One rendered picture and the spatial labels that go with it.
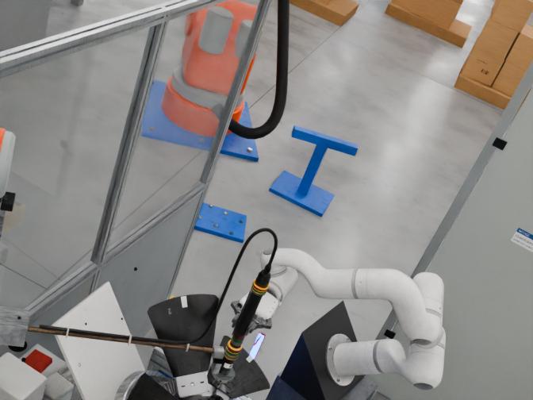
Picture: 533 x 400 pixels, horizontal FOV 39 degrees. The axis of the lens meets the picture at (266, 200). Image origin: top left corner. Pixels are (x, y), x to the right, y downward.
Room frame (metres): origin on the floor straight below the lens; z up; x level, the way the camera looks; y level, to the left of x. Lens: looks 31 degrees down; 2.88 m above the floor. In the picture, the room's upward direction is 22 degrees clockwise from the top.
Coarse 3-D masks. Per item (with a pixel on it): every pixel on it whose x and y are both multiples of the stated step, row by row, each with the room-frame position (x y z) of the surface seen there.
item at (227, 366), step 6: (264, 270) 1.60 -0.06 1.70; (258, 276) 1.60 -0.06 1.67; (264, 276) 1.59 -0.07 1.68; (270, 276) 1.61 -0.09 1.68; (258, 282) 1.59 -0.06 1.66; (264, 282) 1.59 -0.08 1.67; (228, 360) 1.59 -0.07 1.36; (234, 360) 1.60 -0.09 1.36; (222, 366) 1.59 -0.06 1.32; (228, 366) 1.59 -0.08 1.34; (222, 372) 1.59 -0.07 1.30; (228, 372) 1.60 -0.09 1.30
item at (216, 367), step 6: (216, 348) 1.59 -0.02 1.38; (216, 354) 1.58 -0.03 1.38; (222, 354) 1.58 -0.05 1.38; (216, 360) 1.57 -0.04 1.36; (222, 360) 1.58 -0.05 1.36; (216, 366) 1.58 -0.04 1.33; (216, 372) 1.58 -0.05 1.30; (234, 372) 1.62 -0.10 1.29; (216, 378) 1.58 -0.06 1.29; (222, 378) 1.58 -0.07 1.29; (228, 378) 1.59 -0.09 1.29
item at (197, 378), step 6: (204, 372) 1.58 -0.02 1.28; (180, 378) 1.55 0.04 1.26; (186, 378) 1.56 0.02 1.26; (192, 378) 1.56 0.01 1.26; (198, 378) 1.57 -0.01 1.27; (204, 378) 1.58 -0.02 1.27; (180, 384) 1.54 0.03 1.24; (186, 384) 1.55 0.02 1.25; (198, 384) 1.56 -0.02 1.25; (204, 384) 1.57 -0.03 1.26; (180, 390) 1.53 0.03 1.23; (186, 390) 1.54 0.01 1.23; (192, 390) 1.55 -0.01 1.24; (198, 390) 1.55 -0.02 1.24; (204, 390) 1.56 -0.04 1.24; (180, 396) 1.53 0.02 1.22; (186, 396) 1.53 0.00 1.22
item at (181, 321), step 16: (160, 304) 1.63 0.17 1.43; (176, 304) 1.65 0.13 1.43; (192, 304) 1.68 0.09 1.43; (208, 304) 1.71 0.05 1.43; (160, 320) 1.60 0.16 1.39; (176, 320) 1.63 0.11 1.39; (192, 320) 1.65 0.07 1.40; (208, 320) 1.68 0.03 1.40; (160, 336) 1.58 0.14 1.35; (176, 336) 1.60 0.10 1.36; (192, 336) 1.62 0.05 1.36; (208, 336) 1.65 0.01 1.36; (176, 352) 1.58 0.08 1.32; (192, 352) 1.60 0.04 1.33; (208, 352) 1.62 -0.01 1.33; (176, 368) 1.56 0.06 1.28; (192, 368) 1.57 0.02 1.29; (208, 368) 1.59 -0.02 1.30
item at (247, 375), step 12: (240, 360) 1.80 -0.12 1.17; (252, 360) 1.84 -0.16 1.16; (240, 372) 1.75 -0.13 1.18; (252, 372) 1.79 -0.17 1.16; (216, 384) 1.65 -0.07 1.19; (228, 384) 1.67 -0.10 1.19; (240, 384) 1.70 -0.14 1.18; (252, 384) 1.74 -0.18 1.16; (264, 384) 1.78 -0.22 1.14; (228, 396) 1.63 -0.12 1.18; (240, 396) 1.66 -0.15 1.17
